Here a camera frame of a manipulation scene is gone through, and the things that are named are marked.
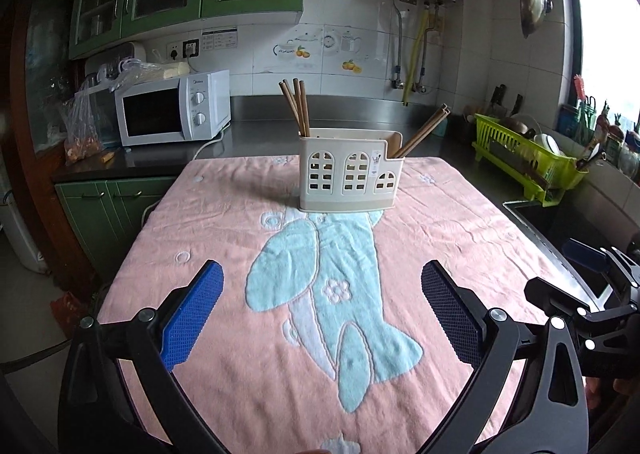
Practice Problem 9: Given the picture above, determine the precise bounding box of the person's right hand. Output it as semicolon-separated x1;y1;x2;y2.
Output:
585;377;639;411

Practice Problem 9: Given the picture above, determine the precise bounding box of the green plastic dish rack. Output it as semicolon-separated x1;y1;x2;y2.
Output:
473;115;589;207

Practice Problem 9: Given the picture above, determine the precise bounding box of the green lower cabinet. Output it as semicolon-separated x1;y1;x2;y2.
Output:
55;177;175;283

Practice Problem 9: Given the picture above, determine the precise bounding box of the pink towel with blue pattern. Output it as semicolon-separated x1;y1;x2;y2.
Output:
99;156;570;453

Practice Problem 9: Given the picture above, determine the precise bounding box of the cream plastic utensil holder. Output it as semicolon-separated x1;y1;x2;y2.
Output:
299;128;404;213

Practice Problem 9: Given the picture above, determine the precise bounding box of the clear plastic bag with food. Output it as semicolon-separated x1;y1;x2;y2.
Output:
62;88;104;166

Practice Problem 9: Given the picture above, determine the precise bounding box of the white microwave oven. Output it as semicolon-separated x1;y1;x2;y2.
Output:
114;70;231;147

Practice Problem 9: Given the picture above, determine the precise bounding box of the metal water pipe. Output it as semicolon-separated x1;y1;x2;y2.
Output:
392;0;405;90

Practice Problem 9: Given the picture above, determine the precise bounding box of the wrapped bread on microwave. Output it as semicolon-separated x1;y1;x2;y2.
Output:
117;58;191;85

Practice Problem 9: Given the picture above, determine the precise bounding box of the white microwave power cable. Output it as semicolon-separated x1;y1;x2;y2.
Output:
139;118;234;225

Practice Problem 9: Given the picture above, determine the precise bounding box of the black wall power socket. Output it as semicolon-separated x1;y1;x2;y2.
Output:
182;39;200;59

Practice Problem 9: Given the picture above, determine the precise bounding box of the yellow gas hose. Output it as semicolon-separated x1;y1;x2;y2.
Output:
401;7;432;107

